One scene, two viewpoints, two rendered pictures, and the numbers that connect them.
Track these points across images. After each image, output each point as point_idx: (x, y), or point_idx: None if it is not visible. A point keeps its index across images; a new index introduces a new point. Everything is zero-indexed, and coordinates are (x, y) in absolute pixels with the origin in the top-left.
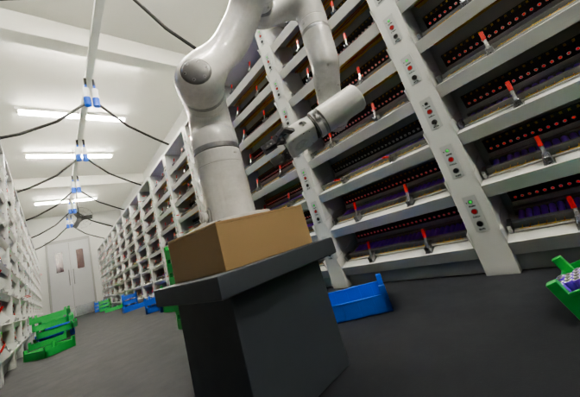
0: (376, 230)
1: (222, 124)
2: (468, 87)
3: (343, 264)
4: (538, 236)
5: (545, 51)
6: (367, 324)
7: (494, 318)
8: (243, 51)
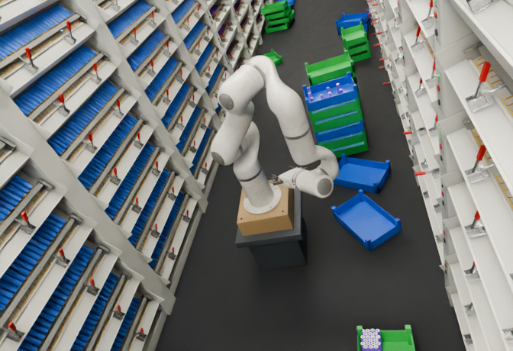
0: None
1: (243, 169)
2: None
3: (420, 171)
4: (457, 312)
5: None
6: (347, 248)
7: (365, 307)
8: (246, 130)
